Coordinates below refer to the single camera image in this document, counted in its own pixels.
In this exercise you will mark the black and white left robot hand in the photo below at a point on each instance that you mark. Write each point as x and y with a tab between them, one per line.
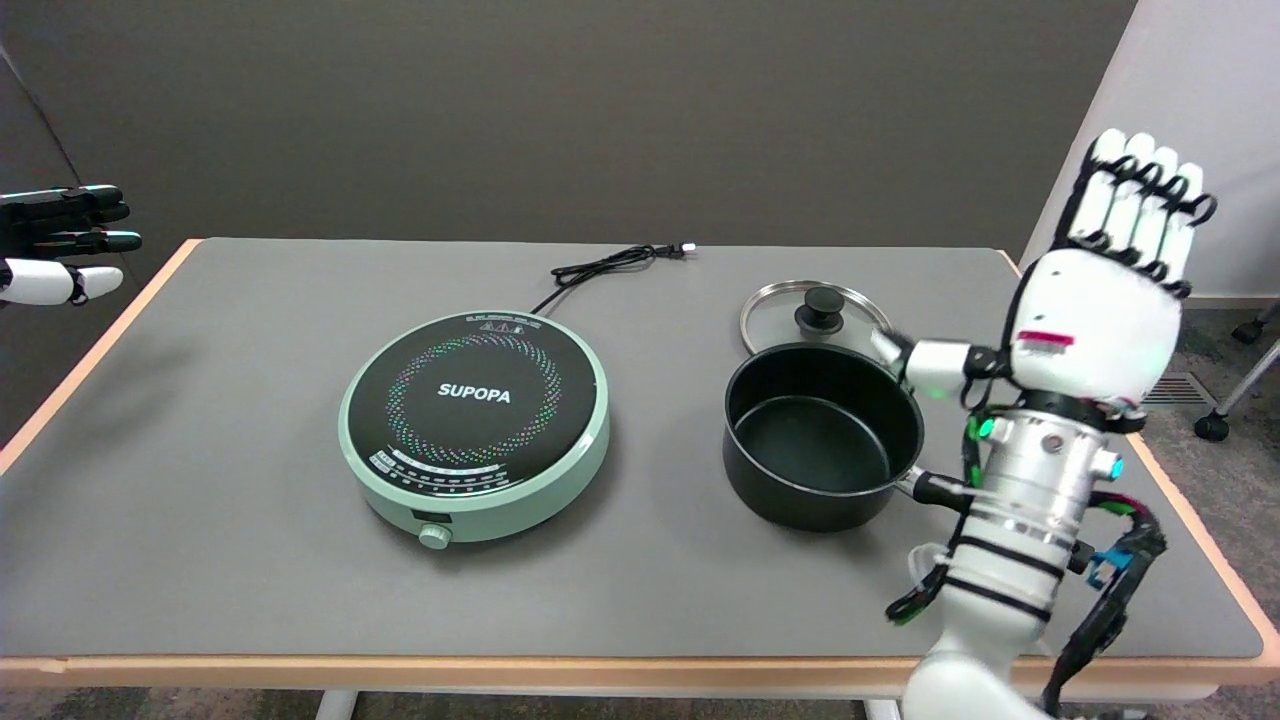
50	280

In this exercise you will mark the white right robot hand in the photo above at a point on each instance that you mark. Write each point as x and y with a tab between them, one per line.
1090	320

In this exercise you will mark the glass pot lid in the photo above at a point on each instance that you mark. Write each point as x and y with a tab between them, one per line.
775	315

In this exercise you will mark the metal floor vent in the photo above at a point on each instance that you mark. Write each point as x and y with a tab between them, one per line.
1190	390

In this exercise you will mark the black chair caster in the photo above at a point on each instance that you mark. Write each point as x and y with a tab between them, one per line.
1248	330

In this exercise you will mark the grey chair leg with caster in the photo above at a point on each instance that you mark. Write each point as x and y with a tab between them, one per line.
1215	425

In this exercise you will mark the grey table mat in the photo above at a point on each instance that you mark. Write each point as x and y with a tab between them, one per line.
250	450

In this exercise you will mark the green round induction cooker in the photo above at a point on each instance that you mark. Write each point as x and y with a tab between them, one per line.
480	450

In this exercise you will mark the white table leg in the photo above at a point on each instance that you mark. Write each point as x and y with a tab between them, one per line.
335	706

